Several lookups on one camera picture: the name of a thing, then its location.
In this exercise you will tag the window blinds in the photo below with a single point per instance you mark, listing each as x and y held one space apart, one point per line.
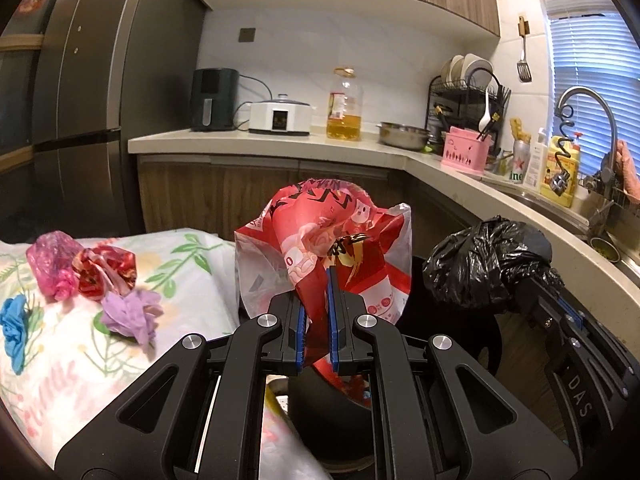
595 60

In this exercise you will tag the floral white cloth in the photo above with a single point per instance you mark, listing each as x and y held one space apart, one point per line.
175 280

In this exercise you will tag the coiled faucet sprayer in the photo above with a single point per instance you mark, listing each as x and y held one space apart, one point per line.
557 180

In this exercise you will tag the pink utensil holder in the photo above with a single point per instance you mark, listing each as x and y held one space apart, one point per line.
462 155

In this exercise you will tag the pink crumpled plastic bag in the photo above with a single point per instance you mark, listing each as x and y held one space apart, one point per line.
52 265

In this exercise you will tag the blue crumpled plastic bag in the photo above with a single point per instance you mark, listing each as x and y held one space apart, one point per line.
15 330

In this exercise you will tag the red foil crumpled bag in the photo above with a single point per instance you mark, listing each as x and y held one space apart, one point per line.
105 272

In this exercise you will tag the steel kitchen sink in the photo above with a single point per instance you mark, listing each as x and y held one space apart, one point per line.
550 205

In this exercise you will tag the white rice cooker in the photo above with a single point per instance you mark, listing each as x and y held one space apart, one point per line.
280 117

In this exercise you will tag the hanging slotted spatula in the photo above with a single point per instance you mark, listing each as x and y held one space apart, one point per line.
524 70

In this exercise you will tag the yellow detergent bottle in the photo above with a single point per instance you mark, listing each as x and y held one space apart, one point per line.
572 165

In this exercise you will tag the white plastic bottle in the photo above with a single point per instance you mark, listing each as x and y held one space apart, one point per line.
534 165

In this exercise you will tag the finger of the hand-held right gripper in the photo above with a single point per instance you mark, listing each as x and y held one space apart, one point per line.
545 305

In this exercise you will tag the pink dish cloth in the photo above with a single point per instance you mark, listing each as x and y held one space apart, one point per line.
629 170

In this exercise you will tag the black air fryer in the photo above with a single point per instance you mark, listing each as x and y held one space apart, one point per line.
215 100

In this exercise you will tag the wooden framed door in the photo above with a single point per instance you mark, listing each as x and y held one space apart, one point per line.
20 85

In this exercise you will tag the steel mixing bowl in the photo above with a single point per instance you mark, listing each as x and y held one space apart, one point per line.
402 135

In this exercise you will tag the white ladle spoon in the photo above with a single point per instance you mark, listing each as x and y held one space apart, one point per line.
484 120

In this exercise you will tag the black garbage bag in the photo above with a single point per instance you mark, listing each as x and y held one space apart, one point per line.
475 265

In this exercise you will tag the sink drain strainer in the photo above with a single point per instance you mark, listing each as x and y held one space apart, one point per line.
607 250

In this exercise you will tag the purple crumpled plastic bag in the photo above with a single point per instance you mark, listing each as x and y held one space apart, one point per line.
130 315

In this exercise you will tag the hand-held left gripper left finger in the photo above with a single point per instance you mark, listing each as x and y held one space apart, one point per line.
301 340

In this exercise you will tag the dark wall outlet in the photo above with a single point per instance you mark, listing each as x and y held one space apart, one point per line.
246 34

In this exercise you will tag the silver drink can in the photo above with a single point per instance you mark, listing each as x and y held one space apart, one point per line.
520 162

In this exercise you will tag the wooden lower cabinets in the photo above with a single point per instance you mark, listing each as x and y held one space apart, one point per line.
200 195

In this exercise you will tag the steel kitchen faucet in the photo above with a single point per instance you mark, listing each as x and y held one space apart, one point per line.
607 115

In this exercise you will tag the black dish rack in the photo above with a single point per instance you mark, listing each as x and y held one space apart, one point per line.
440 105

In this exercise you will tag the red and white plastic bag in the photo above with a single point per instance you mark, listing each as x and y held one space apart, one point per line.
310 225

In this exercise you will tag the small white plate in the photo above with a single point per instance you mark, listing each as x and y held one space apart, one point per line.
452 72

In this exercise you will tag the black plastic bucket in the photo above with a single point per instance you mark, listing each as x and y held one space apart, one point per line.
450 340

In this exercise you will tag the large white plate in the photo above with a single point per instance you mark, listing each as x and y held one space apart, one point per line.
477 67

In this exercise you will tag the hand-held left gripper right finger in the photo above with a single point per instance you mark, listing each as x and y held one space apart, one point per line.
334 335

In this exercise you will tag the cooking oil bottle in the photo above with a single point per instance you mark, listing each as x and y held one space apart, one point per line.
344 125

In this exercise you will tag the grey steel refrigerator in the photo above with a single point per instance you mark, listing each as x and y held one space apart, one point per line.
125 85

